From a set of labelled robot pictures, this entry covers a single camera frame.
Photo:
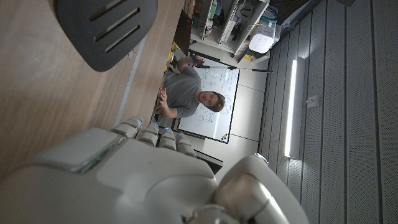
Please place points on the long ceiling light bar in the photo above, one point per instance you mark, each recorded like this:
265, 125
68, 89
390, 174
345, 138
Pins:
290, 109

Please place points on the black computer monitor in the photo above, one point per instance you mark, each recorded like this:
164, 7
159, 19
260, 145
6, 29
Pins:
211, 161

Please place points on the small grey ceiling box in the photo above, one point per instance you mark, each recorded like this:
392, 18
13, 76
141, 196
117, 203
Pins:
313, 101

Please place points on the black slotted spatula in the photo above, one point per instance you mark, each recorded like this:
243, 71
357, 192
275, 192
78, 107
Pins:
74, 46

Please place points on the black thin pole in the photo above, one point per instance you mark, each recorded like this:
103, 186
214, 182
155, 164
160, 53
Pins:
245, 69

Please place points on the white storage shelf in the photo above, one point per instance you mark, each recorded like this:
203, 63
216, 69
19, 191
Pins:
228, 28

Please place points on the white air purifier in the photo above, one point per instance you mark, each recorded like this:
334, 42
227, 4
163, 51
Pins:
261, 42

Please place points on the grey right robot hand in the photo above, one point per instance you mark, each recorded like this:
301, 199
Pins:
140, 186

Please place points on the whiteboard with black frame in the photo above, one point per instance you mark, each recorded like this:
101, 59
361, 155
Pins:
217, 124

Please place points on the person in grey t-shirt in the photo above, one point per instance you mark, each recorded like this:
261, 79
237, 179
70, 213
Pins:
183, 90

